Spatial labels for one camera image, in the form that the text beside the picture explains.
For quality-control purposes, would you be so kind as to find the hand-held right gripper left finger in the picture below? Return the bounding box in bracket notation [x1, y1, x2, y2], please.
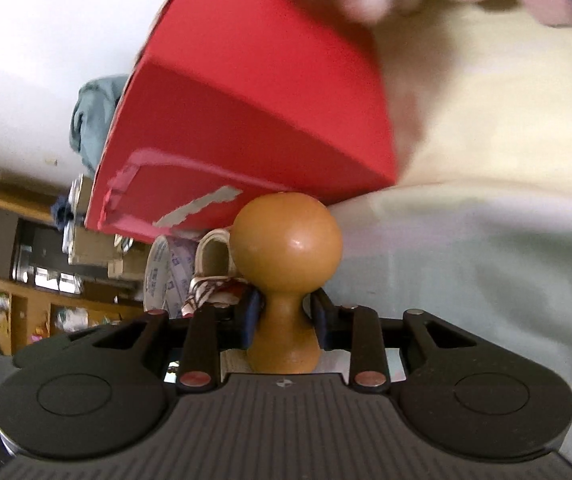
[93, 290, 263, 394]

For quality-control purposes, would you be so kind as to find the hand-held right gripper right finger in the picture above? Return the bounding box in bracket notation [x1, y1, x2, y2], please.
[310, 290, 478, 394]

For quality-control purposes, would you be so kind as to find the brown wooden knob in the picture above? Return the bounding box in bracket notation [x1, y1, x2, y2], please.
[229, 192, 344, 376]

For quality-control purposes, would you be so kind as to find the clear printed tape roll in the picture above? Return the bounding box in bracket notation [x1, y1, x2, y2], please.
[142, 234, 204, 318]

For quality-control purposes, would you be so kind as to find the red cardboard box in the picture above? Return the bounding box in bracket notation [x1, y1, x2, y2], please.
[84, 0, 399, 242]

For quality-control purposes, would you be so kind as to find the small beige tape roll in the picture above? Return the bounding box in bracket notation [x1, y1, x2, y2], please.
[182, 275, 252, 317]

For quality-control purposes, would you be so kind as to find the green cartoon bed sheet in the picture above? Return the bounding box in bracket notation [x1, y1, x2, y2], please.
[323, 180, 572, 466]

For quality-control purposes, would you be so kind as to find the brown cardboard box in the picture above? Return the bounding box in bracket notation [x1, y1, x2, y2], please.
[67, 175, 141, 281]

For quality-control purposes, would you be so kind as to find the wooden shelf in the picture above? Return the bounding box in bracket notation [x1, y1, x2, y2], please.
[0, 175, 147, 358]

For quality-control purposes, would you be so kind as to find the blue grey cloth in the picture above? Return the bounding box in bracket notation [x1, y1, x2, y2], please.
[69, 75, 133, 173]

